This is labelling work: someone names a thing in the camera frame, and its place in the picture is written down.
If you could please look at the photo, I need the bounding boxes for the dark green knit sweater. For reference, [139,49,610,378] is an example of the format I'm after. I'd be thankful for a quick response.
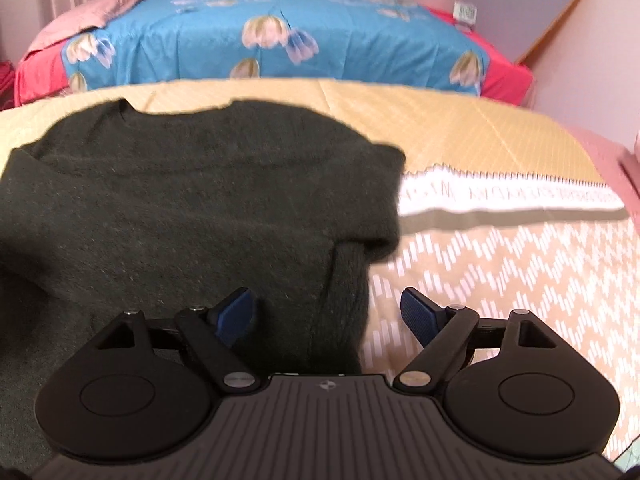
[1,100,405,469]

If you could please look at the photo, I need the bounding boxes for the yellow patterned bedspread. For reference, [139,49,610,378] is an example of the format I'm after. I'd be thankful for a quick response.
[1,79,639,467]

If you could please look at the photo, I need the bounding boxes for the blue floral quilt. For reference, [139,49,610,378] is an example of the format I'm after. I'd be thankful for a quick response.
[62,0,490,96]

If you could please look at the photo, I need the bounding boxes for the small white digital clock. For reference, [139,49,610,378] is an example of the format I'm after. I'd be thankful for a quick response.
[452,1,477,29]

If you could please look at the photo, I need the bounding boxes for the pink pillow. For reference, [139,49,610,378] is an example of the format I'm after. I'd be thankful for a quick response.
[25,0,142,56]

